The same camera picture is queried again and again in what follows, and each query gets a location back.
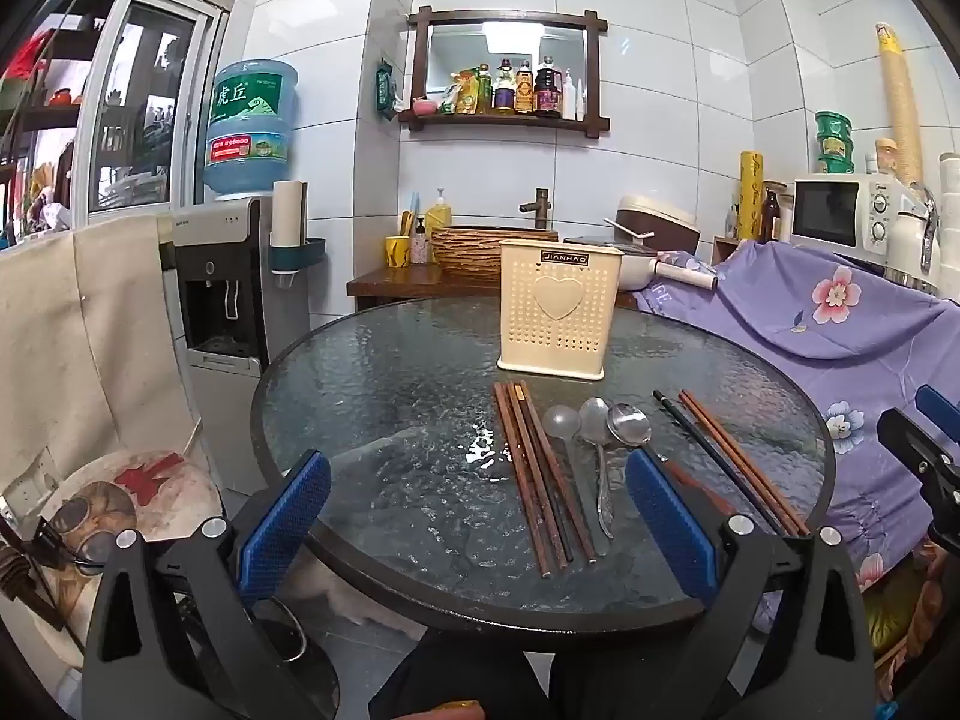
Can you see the brown sauce bottle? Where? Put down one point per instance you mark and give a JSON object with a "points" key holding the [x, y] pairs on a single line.
{"points": [[523, 90]]}

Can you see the beige cloth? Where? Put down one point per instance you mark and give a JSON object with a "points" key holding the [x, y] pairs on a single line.
{"points": [[90, 345]]}

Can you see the brown and white rice cooker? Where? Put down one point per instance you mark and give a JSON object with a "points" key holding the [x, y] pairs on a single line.
{"points": [[656, 225]]}

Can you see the cream perforated utensil holder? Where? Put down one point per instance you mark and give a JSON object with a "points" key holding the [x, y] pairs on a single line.
{"points": [[559, 315]]}

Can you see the paper cup dispenser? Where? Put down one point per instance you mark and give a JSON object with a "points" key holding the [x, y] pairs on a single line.
{"points": [[289, 221]]}

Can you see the small wooden box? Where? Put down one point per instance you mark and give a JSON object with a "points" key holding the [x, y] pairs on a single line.
{"points": [[726, 249]]}

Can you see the yellow roll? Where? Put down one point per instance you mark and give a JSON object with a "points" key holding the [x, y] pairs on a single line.
{"points": [[751, 195]]}

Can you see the round metal stool base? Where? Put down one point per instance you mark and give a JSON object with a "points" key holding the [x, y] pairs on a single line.
{"points": [[289, 645]]}

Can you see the purple floral cloth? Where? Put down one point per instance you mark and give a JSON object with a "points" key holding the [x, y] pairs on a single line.
{"points": [[847, 360]]}

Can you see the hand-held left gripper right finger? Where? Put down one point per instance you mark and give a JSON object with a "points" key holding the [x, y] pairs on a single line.
{"points": [[667, 517]]}

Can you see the pink small pot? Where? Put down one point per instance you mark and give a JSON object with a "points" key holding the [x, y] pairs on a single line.
{"points": [[425, 106]]}

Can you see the dark brown wooden chopstick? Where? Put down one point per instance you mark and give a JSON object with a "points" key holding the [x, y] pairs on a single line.
{"points": [[545, 474]]}

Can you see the white microwave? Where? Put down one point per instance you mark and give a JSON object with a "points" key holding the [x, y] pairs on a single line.
{"points": [[832, 214]]}

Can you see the white squeeze bottle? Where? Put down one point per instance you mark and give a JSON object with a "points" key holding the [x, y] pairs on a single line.
{"points": [[570, 97]]}

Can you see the blue water jug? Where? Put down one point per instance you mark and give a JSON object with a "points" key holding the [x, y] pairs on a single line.
{"points": [[251, 127]]}

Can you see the translucent plastic spoon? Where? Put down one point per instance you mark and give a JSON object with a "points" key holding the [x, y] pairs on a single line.
{"points": [[559, 424]]}

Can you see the yellow cup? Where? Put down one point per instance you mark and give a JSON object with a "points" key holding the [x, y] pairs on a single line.
{"points": [[397, 253]]}

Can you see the small pink bottle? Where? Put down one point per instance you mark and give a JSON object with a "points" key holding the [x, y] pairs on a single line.
{"points": [[420, 247]]}

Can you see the dark sauce bottle purple label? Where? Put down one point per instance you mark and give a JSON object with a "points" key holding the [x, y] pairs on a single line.
{"points": [[504, 90]]}

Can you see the green packet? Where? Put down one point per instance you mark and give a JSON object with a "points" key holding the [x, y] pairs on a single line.
{"points": [[385, 86]]}

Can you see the sliding glass window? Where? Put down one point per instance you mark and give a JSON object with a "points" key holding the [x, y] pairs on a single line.
{"points": [[150, 105]]}

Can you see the bronze faucet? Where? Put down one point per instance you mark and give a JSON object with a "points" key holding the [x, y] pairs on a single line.
{"points": [[538, 208]]}

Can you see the wooden counter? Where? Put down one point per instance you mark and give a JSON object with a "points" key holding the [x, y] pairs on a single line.
{"points": [[390, 286]]}

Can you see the brown glass bottle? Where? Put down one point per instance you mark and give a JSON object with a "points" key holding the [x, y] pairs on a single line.
{"points": [[772, 217]]}

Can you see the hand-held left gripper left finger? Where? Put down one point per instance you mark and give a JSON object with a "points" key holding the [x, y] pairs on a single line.
{"points": [[289, 514]]}

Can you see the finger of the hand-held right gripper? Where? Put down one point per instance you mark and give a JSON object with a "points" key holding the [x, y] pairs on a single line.
{"points": [[911, 442], [939, 405]]}

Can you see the white kettle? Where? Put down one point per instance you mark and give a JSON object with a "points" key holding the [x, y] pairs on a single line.
{"points": [[911, 240]]}

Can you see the stack of green noodle cups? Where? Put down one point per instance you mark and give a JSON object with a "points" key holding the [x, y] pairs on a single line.
{"points": [[834, 142]]}

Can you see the wooden framed mirror shelf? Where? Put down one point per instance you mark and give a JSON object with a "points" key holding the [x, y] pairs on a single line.
{"points": [[506, 45]]}

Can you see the large dark soy bottle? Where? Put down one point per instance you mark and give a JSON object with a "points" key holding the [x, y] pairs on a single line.
{"points": [[548, 90]]}

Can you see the grey water dispenser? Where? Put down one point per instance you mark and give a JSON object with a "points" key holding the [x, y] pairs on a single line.
{"points": [[217, 285]]}

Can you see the yellow soap dispenser bottle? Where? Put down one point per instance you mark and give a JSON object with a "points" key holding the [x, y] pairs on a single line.
{"points": [[439, 221]]}

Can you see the yellow green pouch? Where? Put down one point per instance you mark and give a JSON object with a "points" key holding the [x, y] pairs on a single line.
{"points": [[465, 94]]}

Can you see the printed round cushion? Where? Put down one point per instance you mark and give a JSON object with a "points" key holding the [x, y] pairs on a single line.
{"points": [[112, 517]]}

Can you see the person's dark trouser legs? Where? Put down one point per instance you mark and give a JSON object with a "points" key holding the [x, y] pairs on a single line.
{"points": [[457, 675]]}

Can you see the woven basket sink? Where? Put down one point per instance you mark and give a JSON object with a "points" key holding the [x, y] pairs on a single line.
{"points": [[469, 251]]}

